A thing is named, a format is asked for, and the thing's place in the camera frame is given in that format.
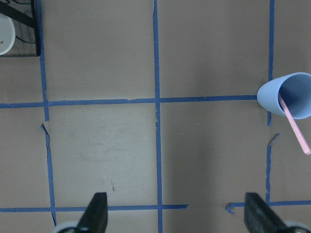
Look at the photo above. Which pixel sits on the white ceramic mug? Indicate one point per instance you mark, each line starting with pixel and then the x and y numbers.
pixel 7 34

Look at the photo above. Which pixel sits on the light blue plastic cup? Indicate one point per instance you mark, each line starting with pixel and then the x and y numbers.
pixel 295 90

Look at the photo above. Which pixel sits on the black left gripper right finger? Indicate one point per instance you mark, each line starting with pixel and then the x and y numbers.
pixel 259 217

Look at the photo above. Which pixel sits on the black wire cup rack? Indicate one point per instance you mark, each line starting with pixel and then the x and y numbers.
pixel 24 15

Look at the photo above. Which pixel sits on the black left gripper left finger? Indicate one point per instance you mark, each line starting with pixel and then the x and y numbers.
pixel 95 217

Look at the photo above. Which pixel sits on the pink chopstick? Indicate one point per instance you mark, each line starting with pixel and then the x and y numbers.
pixel 301 139

